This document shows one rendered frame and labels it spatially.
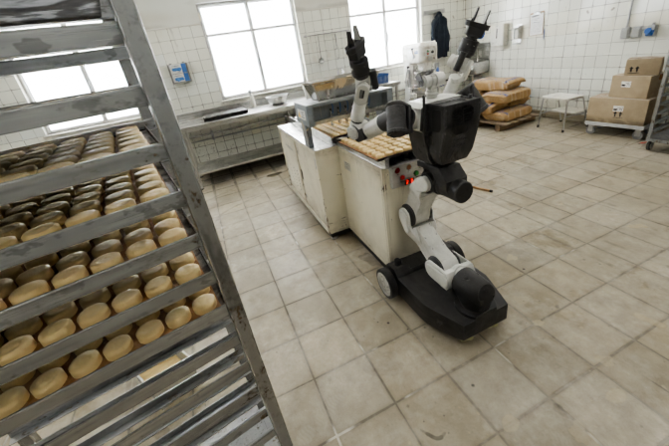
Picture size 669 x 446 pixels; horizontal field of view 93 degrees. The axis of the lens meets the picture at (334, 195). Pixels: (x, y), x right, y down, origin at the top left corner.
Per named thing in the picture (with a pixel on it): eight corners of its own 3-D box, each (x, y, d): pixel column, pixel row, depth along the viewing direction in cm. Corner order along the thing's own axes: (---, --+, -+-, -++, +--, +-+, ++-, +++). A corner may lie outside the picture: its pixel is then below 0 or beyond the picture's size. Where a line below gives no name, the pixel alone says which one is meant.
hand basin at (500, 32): (505, 90, 571) (509, 22, 525) (488, 95, 559) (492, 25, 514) (464, 88, 656) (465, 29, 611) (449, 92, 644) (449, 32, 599)
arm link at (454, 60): (477, 50, 167) (467, 72, 174) (457, 43, 171) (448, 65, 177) (473, 51, 159) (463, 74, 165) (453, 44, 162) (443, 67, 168)
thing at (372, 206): (349, 235, 284) (334, 137, 247) (383, 223, 294) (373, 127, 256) (391, 280, 223) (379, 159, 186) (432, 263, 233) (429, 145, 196)
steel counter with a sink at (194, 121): (199, 191, 447) (166, 103, 396) (198, 177, 507) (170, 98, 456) (403, 134, 548) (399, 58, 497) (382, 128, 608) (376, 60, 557)
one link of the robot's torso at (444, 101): (489, 159, 155) (494, 83, 140) (432, 178, 145) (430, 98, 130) (447, 146, 180) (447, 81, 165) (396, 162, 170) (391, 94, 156)
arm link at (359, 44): (337, 50, 138) (343, 75, 147) (356, 50, 133) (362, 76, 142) (351, 36, 144) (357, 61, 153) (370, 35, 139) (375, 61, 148)
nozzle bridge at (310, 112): (301, 142, 271) (293, 102, 257) (375, 123, 292) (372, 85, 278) (314, 151, 243) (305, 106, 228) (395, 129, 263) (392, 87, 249)
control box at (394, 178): (389, 187, 196) (387, 166, 190) (422, 177, 203) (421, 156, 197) (392, 189, 193) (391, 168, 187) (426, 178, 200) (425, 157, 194)
